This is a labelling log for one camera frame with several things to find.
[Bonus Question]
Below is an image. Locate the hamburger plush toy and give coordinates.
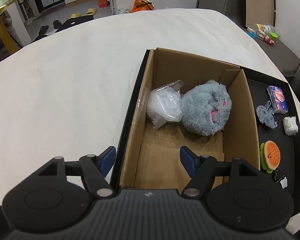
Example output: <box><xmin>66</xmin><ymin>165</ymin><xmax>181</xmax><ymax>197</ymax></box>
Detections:
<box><xmin>260</xmin><ymin>140</ymin><xmax>281</xmax><ymax>173</ymax></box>

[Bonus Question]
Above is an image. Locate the brown cardboard box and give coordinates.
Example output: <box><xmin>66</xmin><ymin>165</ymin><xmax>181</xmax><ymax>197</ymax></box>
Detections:
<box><xmin>119</xmin><ymin>48</ymin><xmax>260</xmax><ymax>190</ymax></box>

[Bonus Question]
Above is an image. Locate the blue-grey bunny felt toy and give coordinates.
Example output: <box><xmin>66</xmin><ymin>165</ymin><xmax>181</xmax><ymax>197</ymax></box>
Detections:
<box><xmin>255</xmin><ymin>101</ymin><xmax>277</xmax><ymax>129</ymax></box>

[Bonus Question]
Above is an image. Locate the black rectangular tray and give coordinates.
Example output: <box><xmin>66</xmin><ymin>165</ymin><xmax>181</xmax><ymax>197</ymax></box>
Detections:
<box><xmin>110</xmin><ymin>48</ymin><xmax>300</xmax><ymax>213</ymax></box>

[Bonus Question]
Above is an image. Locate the black stitched felt pillow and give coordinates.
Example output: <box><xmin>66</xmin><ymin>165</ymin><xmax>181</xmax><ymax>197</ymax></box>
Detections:
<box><xmin>272</xmin><ymin>168</ymin><xmax>288</xmax><ymax>191</ymax></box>

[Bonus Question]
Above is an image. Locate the yellow side table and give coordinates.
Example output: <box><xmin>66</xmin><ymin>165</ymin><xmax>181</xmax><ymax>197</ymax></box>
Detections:
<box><xmin>0</xmin><ymin>0</ymin><xmax>18</xmax><ymax>55</ymax></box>

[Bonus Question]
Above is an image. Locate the clear plastic bag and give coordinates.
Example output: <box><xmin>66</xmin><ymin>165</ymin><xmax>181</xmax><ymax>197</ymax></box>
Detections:
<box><xmin>146</xmin><ymin>80</ymin><xmax>185</xmax><ymax>130</ymax></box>

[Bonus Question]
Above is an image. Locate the grey plush mouse toy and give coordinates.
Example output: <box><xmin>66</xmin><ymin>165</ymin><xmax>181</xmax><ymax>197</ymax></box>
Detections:
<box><xmin>181</xmin><ymin>80</ymin><xmax>232</xmax><ymax>136</ymax></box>

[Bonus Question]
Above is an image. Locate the orange bag on floor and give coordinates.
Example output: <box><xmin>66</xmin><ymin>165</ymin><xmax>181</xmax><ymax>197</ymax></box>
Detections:
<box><xmin>131</xmin><ymin>0</ymin><xmax>154</xmax><ymax>12</ymax></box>

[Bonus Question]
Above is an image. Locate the purple tissue pack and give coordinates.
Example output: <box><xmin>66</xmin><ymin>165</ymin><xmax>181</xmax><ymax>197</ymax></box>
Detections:
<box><xmin>267</xmin><ymin>86</ymin><xmax>288</xmax><ymax>114</ymax></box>

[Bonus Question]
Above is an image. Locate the white fluffy cube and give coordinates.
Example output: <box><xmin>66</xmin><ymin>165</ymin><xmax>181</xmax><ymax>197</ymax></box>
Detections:
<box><xmin>283</xmin><ymin>116</ymin><xmax>299</xmax><ymax>136</ymax></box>

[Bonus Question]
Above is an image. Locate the green toy cup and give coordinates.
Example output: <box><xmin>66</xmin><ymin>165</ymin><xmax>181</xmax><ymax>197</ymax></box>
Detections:
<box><xmin>269</xmin><ymin>32</ymin><xmax>279</xmax><ymax>42</ymax></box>

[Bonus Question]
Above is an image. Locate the large brown framed board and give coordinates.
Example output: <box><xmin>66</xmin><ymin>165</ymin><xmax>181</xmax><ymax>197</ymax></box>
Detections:
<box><xmin>245</xmin><ymin>0</ymin><xmax>276</xmax><ymax>27</ymax></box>

